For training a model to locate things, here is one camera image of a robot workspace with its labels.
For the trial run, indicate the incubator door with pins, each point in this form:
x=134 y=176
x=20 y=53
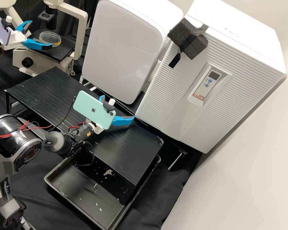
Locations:
x=242 y=107

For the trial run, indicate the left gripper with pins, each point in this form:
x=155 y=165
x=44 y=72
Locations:
x=14 y=38

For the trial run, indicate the black platform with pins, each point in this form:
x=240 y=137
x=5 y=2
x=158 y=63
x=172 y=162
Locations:
x=50 y=100
x=172 y=146

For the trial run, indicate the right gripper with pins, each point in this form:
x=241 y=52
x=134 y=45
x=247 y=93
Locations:
x=98 y=129

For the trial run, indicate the black tray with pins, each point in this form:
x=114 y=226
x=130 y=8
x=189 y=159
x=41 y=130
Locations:
x=81 y=191

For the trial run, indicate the petri dish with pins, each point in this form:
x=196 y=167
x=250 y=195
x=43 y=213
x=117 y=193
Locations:
x=50 y=36

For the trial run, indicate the right wrist camera phone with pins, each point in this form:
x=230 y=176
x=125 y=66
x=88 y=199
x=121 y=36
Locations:
x=91 y=105

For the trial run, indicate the white box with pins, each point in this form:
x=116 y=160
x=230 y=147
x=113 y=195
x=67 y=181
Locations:
x=122 y=48

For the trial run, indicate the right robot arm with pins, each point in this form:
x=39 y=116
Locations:
x=14 y=143

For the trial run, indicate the white incubator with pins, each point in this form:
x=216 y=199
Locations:
x=230 y=14

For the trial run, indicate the cream microscope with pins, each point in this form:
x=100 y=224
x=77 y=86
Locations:
x=80 y=36

